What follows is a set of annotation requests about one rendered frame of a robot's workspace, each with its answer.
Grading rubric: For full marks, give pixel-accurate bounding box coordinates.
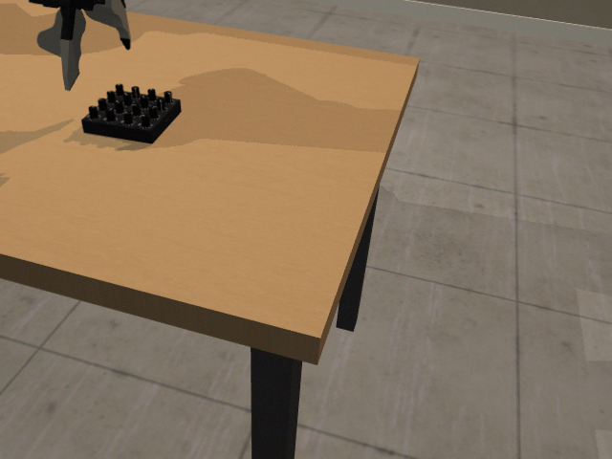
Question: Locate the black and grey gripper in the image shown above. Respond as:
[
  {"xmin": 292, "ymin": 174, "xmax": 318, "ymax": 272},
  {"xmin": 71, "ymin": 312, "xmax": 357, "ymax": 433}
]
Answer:
[{"xmin": 29, "ymin": 0, "xmax": 131, "ymax": 91}]

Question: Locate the black knob box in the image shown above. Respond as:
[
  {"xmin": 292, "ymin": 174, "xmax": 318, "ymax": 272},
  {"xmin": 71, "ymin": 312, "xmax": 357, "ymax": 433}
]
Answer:
[{"xmin": 81, "ymin": 84, "xmax": 182, "ymax": 144}]

